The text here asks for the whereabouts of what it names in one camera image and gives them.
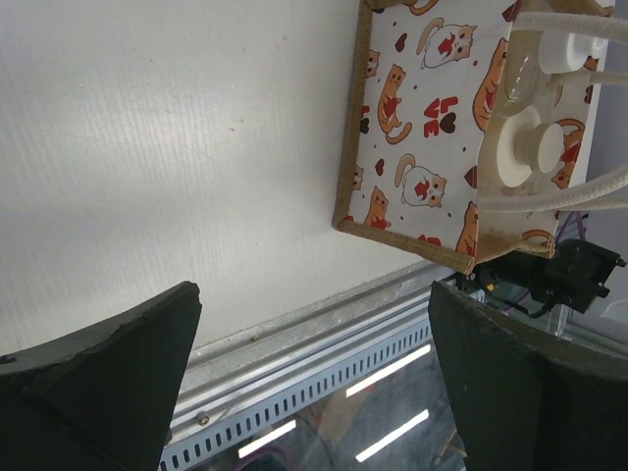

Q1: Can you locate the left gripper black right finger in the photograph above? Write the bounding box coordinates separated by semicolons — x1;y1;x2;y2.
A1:
428;282;627;470

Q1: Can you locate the slotted cable duct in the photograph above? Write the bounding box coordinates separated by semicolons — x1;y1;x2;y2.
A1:
158;319;432;470

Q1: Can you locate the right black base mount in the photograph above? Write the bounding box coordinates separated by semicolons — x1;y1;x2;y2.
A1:
457;238;627;319

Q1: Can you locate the white round cap bottle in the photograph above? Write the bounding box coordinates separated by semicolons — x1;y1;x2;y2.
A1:
496;106;563;187

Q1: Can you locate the burlap canvas tote bag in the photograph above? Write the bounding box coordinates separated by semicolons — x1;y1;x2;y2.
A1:
333;1;627;274

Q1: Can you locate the yellow liquid bottle white cap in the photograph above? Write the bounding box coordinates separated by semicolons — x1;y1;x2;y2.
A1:
498;30;608;116

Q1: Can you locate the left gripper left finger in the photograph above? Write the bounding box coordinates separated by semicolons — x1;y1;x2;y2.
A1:
1;282;202;470

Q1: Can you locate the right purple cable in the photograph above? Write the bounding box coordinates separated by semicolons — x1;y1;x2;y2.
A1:
556;210;590;241

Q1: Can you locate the aluminium mounting rail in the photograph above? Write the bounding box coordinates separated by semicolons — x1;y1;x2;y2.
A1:
170;261;453;442

